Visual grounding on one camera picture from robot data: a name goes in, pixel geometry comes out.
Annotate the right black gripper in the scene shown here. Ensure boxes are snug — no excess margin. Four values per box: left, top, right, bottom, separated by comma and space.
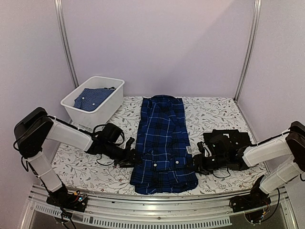
184, 154, 228, 176

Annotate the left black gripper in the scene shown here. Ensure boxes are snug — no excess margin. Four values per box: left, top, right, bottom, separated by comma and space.
103, 142, 143, 168

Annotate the blue plaid long sleeve shirt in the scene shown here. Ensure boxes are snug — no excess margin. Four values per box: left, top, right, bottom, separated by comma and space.
130, 95, 198, 195

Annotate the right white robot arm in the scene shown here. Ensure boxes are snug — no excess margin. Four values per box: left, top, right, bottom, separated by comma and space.
189, 121, 305, 208

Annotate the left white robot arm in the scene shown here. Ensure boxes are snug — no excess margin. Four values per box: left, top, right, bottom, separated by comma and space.
13, 107, 142, 207

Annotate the folded black shirt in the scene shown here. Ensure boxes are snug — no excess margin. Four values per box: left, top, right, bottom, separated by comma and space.
203, 129, 251, 171

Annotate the floral patterned table mat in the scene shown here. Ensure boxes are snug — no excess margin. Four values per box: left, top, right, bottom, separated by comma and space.
51, 97, 267, 196

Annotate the white plastic bin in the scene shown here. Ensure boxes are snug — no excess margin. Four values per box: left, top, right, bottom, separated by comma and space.
61, 76, 125, 129

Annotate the blue checked shirt in bin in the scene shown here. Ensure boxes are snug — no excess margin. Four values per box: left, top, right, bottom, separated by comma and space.
73, 87, 115, 112

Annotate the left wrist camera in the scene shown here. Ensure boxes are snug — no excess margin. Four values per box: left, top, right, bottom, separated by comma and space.
125, 137, 135, 151

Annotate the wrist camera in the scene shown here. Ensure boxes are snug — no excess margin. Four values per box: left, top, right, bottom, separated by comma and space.
197, 141, 209, 157
125, 137, 135, 151

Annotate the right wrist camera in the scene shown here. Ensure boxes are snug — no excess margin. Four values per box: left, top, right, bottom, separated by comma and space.
197, 141, 209, 157

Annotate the front aluminium rail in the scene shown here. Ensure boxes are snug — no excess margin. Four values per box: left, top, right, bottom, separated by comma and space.
20, 185, 298, 229

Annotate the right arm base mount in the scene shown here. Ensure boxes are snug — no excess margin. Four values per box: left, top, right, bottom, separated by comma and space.
229, 176, 271, 224

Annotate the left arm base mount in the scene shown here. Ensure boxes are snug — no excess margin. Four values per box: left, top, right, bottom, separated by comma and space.
46, 188, 88, 212

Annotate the left aluminium frame post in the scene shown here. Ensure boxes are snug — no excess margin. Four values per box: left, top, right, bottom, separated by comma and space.
54, 0, 79, 88

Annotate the aluminium frame post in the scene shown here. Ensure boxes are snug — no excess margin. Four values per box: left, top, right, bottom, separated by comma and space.
234, 0, 262, 103
54, 0, 79, 88

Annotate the right aluminium frame post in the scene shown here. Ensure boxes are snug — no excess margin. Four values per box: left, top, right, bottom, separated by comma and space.
234, 0, 262, 103

